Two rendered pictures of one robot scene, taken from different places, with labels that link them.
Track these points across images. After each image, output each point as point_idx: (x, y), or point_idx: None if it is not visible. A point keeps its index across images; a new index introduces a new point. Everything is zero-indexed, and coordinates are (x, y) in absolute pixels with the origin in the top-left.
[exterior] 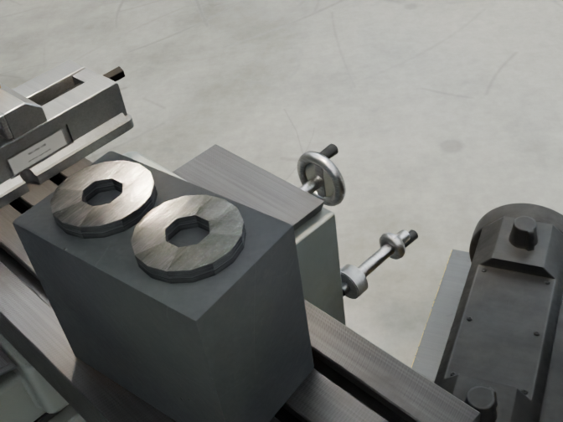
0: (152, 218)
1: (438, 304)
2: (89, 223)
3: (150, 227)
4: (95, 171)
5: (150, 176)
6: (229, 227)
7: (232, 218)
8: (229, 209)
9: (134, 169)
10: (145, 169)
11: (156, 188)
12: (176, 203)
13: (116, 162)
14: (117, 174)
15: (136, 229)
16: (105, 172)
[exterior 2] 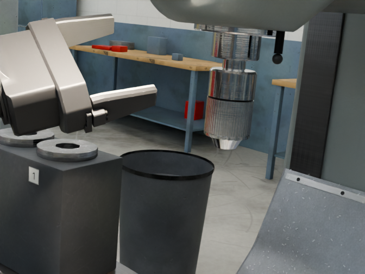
0: (41, 137)
1: None
2: (75, 139)
3: (43, 135)
4: (71, 151)
5: (38, 145)
6: (4, 131)
7: (1, 132)
8: (1, 134)
9: (46, 148)
10: (40, 148)
11: (36, 154)
12: (27, 138)
13: (58, 152)
14: (57, 149)
15: (51, 136)
16: (65, 150)
